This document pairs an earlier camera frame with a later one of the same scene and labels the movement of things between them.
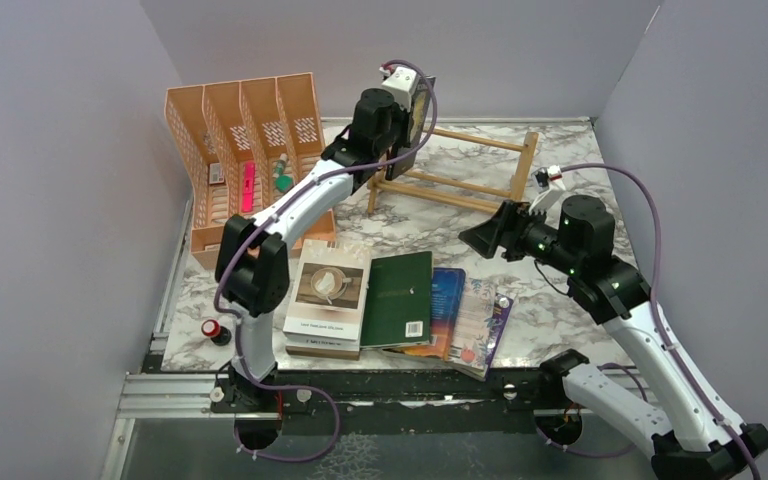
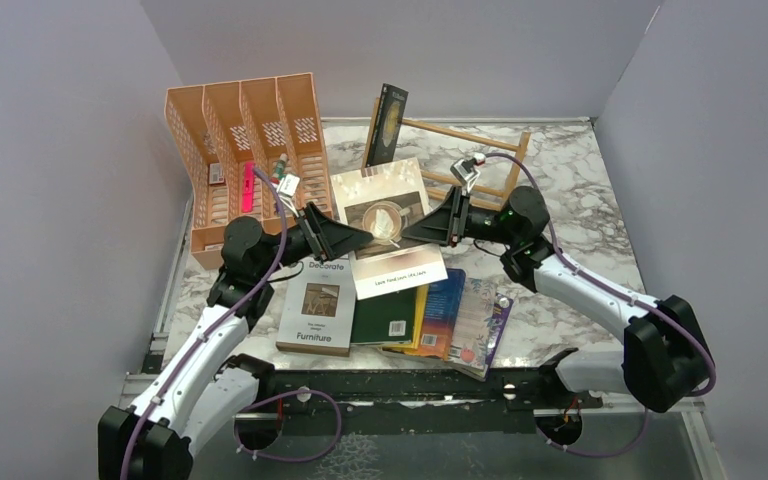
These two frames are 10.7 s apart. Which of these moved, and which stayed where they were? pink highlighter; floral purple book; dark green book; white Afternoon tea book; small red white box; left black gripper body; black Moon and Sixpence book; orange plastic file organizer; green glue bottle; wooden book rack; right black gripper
Moved: black Moon and Sixpence book; left black gripper body; right black gripper; dark green book; white Afternoon tea book
Stayed: green glue bottle; wooden book rack; small red white box; orange plastic file organizer; pink highlighter; floral purple book
